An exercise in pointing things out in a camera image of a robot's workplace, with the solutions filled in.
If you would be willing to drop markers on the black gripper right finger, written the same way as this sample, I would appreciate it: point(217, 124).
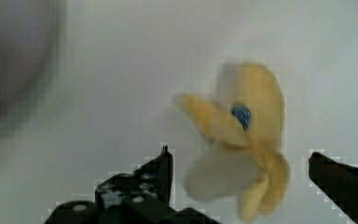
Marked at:
point(338, 181)

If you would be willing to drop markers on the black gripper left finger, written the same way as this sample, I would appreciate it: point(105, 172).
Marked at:
point(139, 197)

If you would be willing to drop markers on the plush peeled banana toy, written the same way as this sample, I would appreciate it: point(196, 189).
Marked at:
point(245, 132)

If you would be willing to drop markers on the grey round plate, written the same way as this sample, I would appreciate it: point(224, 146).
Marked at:
point(28, 30)

